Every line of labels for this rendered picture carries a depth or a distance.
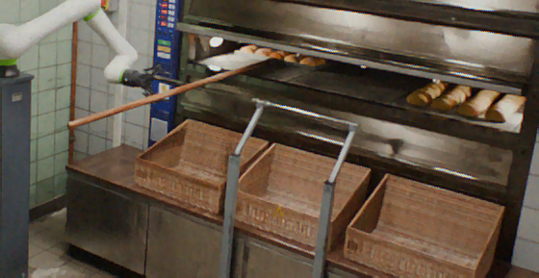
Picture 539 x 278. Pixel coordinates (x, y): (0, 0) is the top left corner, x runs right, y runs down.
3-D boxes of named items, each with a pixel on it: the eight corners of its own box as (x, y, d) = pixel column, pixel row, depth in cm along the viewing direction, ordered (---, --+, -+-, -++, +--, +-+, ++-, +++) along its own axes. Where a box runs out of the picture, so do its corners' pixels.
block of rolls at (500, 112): (436, 83, 397) (438, 74, 395) (526, 101, 372) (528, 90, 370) (403, 103, 347) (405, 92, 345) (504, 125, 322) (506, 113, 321)
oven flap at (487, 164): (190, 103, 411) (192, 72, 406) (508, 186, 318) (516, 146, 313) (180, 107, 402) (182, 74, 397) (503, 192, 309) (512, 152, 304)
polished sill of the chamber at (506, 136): (192, 67, 406) (192, 61, 405) (519, 141, 312) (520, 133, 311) (186, 69, 401) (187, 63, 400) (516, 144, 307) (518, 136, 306)
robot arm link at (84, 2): (-4, 42, 306) (97, -15, 322) (-13, 35, 319) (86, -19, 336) (11, 66, 312) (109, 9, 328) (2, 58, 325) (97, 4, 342)
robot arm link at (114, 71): (104, 86, 362) (96, 72, 354) (116, 68, 368) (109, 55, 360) (125, 91, 355) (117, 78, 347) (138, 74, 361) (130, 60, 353)
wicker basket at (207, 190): (184, 162, 411) (188, 117, 404) (266, 188, 381) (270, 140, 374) (132, 184, 372) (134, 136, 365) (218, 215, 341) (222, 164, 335)
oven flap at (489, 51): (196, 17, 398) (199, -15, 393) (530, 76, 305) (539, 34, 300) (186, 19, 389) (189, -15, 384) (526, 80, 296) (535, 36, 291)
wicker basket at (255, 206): (269, 189, 380) (273, 141, 373) (366, 218, 351) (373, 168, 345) (223, 217, 340) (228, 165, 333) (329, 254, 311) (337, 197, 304)
